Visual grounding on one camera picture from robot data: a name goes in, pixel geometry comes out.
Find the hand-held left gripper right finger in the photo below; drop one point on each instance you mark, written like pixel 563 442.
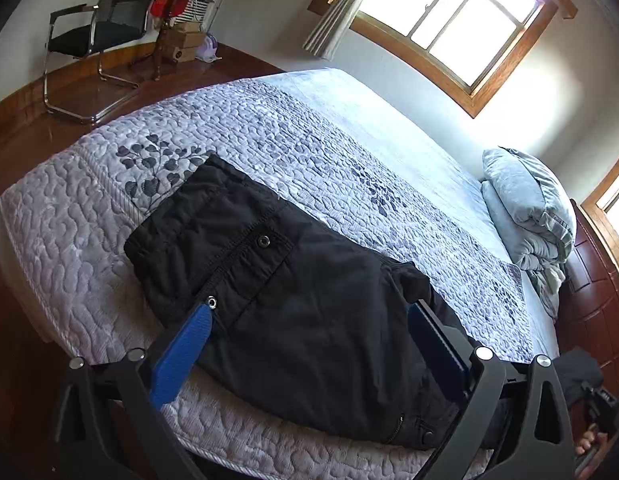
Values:
pixel 437 355

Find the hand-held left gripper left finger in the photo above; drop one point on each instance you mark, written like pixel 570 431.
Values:
pixel 182 355

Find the black jacket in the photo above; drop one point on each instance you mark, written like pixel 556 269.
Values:
pixel 299 300

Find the person's right hand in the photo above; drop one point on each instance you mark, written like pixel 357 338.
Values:
pixel 588 444

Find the wooden bed headboard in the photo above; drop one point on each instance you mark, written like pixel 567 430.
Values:
pixel 592 285

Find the folded grey blanket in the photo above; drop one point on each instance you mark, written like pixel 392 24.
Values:
pixel 519 245

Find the grey pillow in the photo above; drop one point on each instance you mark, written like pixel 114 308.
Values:
pixel 527 195

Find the small wooden framed window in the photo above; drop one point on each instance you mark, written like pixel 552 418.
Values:
pixel 614 195

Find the bed with grey quilt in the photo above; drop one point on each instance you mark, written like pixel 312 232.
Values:
pixel 269 125

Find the small purple appliance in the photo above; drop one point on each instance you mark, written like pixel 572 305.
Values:
pixel 209 47

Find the stacked cardboard boxes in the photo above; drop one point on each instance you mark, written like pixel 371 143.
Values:
pixel 182 42

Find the large wooden framed window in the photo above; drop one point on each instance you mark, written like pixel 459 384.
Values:
pixel 454 15

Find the black mesh office chair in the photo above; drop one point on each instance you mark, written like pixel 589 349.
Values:
pixel 107 20

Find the striped bag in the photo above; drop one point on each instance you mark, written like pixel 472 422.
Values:
pixel 197 11

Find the striped grey curtain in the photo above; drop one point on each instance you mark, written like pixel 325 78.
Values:
pixel 339 15

